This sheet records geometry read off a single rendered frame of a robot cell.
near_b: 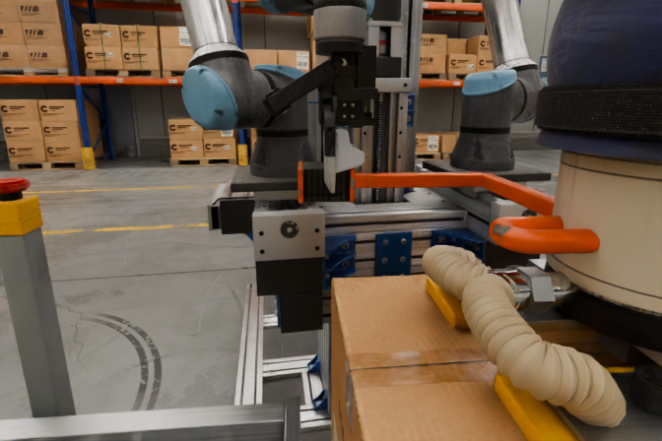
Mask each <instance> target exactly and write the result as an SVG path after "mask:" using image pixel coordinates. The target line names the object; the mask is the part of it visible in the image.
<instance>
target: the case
mask: <svg viewBox="0 0 662 441"><path fill-rule="evenodd" d="M427 278H428V275H411V276H386V277H361V278H336V279H332V281H331V441H528V440H527V439H526V437H525V436H524V434H523V433H522V431H521V430H520V428H519V427H518V425H517V424H516V422H515V421H514V419H513V418H512V416H511V415H510V413H509V412H508V410H507V409H506V407H505V406H504V404H503V403H502V401H501V400H500V398H499V397H498V396H497V394H496V391H495V379H496V376H497V374H499V372H498V371H497V366H496V365H494V364H492V363H491V362H490V361H489V360H488V356H487V355H486V354H485V353H484V352H483V351H482V349H481V346H480V344H479V343H478V342H477V341H476V337H475V336H474V335H473V334H472V332H471V329H458V330H456V329H453V328H452V327H451V326H450V325H449V323H448V322H447V320H446V319H445V317H444V316H443V314H442V313H441V311H440V310H439V308H438V307H437V305H436V304H435V302H434V301H433V299H432V298H431V296H430V294H429V293H428V291H427V289H426V281H427ZM535 333H536V335H539V336H540V337H541V339H542V341H546V342H550V343H551V344H557V345H561V346H562V347H573V348H574V349H575V350H576V351H578V352H582V353H586V354H589V355H590V356H592V357H593V358H594V359H595V360H596V361H598V362H599V364H601V365H602V366H603V367H604V368H611V367H631V366H639V365H659V364H658V363H637V364H626V363H624V362H622V361H621V360H620V359H618V358H617V357H616V356H615V355H613V354H612V353H611V352H610V351H608V350H607V349H606V348H605V347H603V346H602V345H601V344H599V342H598V334H599V332H597V331H595V330H593V329H586V330H562V331H538V332H535Z"/></svg>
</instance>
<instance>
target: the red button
mask: <svg viewBox="0 0 662 441"><path fill-rule="evenodd" d="M30 186H31V185H30V181H29V180H26V178H24V177H11V178H2V179H0V201H2V202H6V201H15V200H20V199H23V193H22V191H24V190H27V189H28V188H27V187H30Z"/></svg>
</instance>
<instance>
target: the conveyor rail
mask: <svg viewBox="0 0 662 441"><path fill-rule="evenodd" d="M285 406H286V403H285V402H280V403H265V404H250V405H234V406H219V407H203V408H189V409H159V410H144V411H129V412H114V413H98V414H83V415H67V416H53V417H37V418H22V419H7V420H0V441H284V431H285Z"/></svg>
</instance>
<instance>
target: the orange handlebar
mask: <svg viewBox="0 0 662 441"><path fill-rule="evenodd" d="M416 187H483V188H485V189H488V190H490V191H492V192H494V193H496V194H498V195H500V196H502V197H504V198H506V199H508V200H510V201H512V202H514V203H517V204H519V205H521V206H523V207H525V208H527V209H529V210H532V211H534V212H536V213H538V214H540V215H541V216H531V217H503V218H499V219H496V220H494V221H493V222H492V223H491V225H490V227H489V236H490V238H491V239H492V240H493V242H494V243H496V244H497V245H499V246H501V247H503V248H505V249H507V250H510V251H514V252H518V253H524V254H567V253H593V252H595V251H596V250H598V248H599V246H600V239H599V238H598V236H597V234H596V233H595V232H594V231H592V230H591V229H588V228H568V229H563V221H562V218H561V217H560V216H552V214H553V207H554V201H555V197H553V196H550V195H547V194H545V193H542V192H539V191H536V190H534V189H531V188H528V187H526V186H523V185H520V184H518V183H515V182H512V181H510V180H507V179H504V178H502V177H499V176H496V175H494V174H491V173H482V172H379V173H356V188H416Z"/></svg>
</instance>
